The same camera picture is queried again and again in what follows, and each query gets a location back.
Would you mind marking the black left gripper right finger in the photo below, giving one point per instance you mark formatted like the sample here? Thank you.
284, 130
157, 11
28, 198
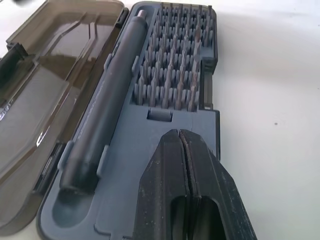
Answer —
215, 180

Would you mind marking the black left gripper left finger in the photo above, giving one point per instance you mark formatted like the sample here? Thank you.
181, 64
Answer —
162, 175

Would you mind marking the grey screwdriver bit case base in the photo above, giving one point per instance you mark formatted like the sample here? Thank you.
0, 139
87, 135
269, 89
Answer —
117, 195

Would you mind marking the tall rusty screwdriver bit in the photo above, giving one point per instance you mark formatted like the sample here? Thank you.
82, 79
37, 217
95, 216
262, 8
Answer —
198, 45

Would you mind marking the smoky transparent case lid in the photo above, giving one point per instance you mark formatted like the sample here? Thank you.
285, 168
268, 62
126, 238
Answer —
37, 95

